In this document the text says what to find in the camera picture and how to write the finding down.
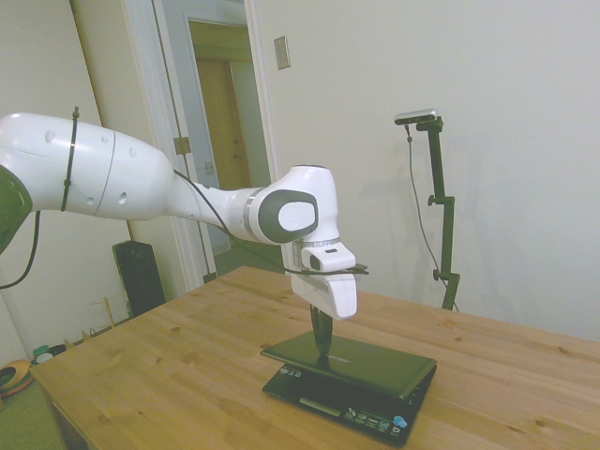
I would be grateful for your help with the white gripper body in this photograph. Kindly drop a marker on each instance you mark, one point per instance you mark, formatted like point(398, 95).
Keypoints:
point(333, 295)

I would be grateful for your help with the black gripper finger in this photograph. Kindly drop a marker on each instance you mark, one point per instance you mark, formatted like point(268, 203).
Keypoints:
point(324, 333)
point(313, 319)

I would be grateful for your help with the small black laptop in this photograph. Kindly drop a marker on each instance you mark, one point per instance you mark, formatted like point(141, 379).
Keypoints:
point(356, 370)

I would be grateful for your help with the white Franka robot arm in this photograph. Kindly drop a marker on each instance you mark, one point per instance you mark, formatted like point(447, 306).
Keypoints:
point(140, 183)

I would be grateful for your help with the black tower speaker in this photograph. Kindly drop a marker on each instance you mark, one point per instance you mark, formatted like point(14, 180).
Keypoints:
point(139, 281)

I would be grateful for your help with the metal door latch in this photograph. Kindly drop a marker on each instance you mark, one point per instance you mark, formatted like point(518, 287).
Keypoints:
point(208, 168)

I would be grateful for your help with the small wooden rack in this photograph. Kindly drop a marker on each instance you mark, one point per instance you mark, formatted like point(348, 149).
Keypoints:
point(109, 314)

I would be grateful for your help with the wooden hallway door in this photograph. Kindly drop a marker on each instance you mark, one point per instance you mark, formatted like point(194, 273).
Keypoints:
point(225, 117)

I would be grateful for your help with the brass door hinge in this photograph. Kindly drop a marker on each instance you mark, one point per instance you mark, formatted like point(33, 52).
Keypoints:
point(182, 145)

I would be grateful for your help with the white open door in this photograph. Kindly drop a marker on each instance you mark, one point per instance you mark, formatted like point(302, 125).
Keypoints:
point(197, 117)

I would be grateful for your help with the black bowl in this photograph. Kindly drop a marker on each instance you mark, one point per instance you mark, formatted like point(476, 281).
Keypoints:
point(58, 349)

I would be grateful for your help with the white teal lidded container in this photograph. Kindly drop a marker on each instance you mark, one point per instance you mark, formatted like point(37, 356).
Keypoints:
point(42, 355)

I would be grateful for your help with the orange green bowl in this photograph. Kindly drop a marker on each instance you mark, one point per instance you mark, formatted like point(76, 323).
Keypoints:
point(14, 373)

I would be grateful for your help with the black camera stand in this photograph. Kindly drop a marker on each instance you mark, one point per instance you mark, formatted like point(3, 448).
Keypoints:
point(443, 206)

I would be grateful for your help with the silver camera on stand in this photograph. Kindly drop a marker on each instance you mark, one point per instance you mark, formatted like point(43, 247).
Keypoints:
point(417, 116)

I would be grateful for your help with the beige wall switch plate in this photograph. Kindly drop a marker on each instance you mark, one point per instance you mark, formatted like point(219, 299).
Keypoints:
point(281, 53)

